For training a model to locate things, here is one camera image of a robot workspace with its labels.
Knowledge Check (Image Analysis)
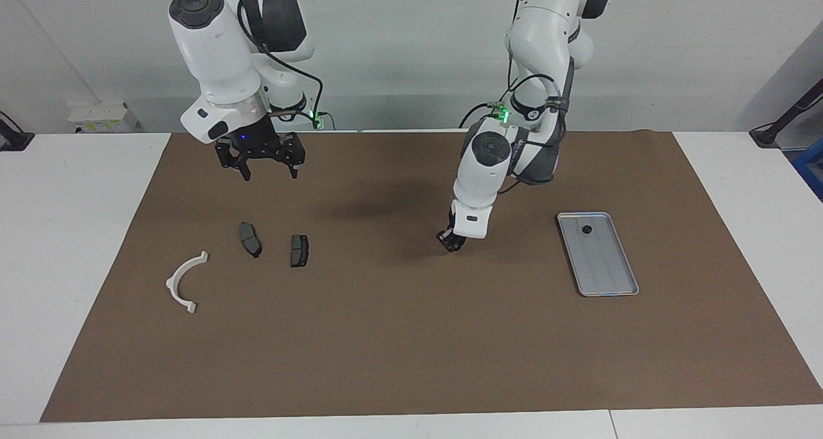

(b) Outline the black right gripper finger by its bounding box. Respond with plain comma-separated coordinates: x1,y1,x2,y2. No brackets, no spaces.
278,132,307,180
215,140,253,183

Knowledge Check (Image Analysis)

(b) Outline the silver metal tray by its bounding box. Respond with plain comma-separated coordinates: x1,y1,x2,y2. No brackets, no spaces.
556,211,640,298

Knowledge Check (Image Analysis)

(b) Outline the dark grey curved brake pad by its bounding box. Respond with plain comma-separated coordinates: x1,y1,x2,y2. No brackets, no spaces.
239,222,263,260

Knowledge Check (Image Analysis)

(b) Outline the dark grey rectangular brake pad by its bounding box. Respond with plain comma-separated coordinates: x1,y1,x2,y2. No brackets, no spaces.
289,234,311,269

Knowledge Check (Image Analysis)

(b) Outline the brown table mat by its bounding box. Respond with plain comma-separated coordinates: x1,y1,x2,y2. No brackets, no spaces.
40,130,823,424

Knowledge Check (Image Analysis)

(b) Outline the white box with yellow labels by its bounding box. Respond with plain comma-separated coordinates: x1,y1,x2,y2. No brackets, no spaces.
68,102,139,134

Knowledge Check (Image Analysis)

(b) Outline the blue crate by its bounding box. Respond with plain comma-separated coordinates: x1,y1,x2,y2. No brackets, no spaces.
792,138,823,202

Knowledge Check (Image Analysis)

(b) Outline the black left base cable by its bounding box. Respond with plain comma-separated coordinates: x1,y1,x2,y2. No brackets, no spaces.
458,102,503,129

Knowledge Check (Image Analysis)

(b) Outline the white curved plastic bracket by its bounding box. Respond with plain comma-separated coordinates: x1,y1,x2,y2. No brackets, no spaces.
165,251,210,315

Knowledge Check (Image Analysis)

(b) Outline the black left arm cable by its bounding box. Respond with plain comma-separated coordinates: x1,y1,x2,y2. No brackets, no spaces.
498,0,574,195

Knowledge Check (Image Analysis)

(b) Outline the black clamp mount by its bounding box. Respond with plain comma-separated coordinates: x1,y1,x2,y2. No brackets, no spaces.
0,111,35,152

